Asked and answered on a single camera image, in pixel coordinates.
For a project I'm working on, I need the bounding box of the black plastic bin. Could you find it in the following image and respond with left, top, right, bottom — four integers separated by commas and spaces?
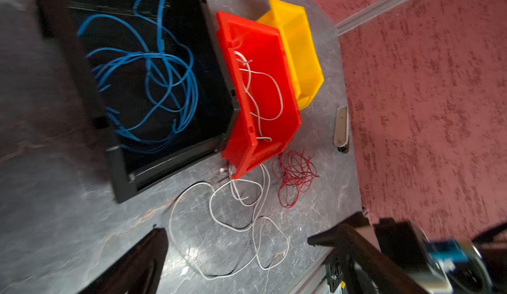
36, 0, 240, 203

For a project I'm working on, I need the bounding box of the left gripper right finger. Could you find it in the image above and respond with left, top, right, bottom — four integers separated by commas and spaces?
307, 224, 426, 293

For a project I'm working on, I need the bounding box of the white cable tangle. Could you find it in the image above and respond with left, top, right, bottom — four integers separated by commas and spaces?
168, 163, 290, 282

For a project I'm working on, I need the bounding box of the blue cable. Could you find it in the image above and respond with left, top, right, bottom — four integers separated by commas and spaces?
77, 0, 199, 154

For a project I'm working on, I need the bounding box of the red cable tangle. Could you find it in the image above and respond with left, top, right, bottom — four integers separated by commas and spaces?
271, 148, 321, 210

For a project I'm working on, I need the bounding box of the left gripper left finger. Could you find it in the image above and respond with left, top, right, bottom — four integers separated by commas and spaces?
81, 228, 168, 293

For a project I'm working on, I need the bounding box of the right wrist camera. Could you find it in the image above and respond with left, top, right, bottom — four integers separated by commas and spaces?
373, 218, 495, 293

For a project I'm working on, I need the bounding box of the red plastic bin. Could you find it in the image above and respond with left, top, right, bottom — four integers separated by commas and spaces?
217, 12, 302, 179

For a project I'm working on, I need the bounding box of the right corner aluminium post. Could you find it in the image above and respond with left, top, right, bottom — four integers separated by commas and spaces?
334, 0, 409, 36

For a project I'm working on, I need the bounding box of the yellow plastic bin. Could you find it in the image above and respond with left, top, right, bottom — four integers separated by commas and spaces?
257, 0, 324, 110

